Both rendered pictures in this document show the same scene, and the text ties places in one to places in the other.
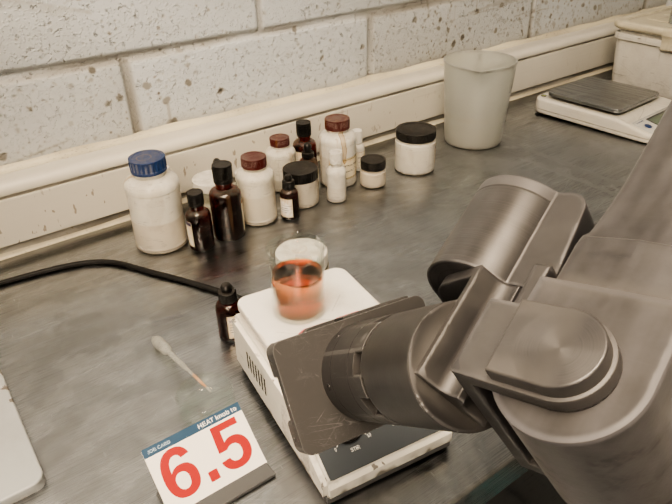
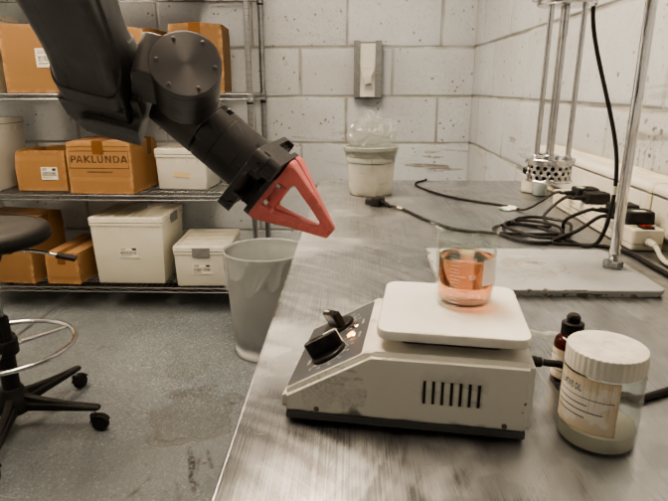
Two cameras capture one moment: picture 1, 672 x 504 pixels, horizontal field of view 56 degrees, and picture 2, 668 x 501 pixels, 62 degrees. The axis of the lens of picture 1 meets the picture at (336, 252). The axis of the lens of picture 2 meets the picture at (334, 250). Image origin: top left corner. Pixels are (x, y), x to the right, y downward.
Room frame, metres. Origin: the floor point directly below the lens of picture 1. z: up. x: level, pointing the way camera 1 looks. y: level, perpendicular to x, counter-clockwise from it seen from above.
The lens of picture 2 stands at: (0.67, -0.40, 1.02)
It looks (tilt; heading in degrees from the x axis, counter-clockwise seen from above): 16 degrees down; 127
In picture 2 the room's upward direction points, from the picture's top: straight up
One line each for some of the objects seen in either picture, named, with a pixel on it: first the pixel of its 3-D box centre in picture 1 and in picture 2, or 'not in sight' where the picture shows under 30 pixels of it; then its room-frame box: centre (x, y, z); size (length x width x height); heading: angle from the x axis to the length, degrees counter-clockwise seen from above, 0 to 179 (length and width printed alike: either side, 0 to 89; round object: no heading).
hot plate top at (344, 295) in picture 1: (316, 315); (450, 311); (0.47, 0.02, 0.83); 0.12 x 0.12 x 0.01; 28
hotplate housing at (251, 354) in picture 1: (330, 366); (418, 354); (0.45, 0.01, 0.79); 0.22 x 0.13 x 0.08; 28
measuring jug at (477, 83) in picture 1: (476, 98); not in sight; (1.12, -0.26, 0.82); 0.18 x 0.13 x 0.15; 168
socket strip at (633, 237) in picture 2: not in sight; (598, 213); (0.42, 0.81, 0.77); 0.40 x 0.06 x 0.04; 126
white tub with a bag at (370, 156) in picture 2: not in sight; (371, 152); (-0.14, 0.81, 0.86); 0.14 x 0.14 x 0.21
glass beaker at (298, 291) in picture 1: (298, 279); (462, 262); (0.47, 0.04, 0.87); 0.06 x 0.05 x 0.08; 15
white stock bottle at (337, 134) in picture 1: (337, 150); not in sight; (0.94, -0.01, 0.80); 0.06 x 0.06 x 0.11
